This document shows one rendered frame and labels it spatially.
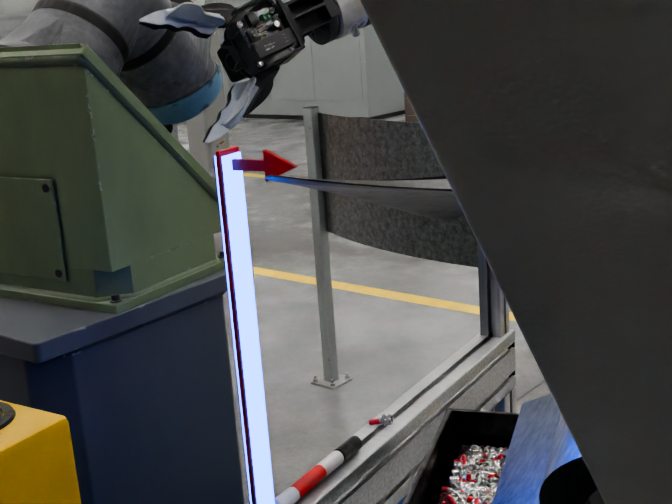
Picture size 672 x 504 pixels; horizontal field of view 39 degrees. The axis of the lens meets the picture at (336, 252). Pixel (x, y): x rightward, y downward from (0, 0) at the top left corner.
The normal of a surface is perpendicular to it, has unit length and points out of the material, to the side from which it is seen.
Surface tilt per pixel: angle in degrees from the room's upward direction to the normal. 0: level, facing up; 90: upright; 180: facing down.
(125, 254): 90
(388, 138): 90
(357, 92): 90
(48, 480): 90
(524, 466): 55
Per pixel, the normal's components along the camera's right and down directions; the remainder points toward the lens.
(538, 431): -0.86, -0.48
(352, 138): -0.85, 0.19
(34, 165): -0.53, 0.25
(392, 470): 0.85, 0.07
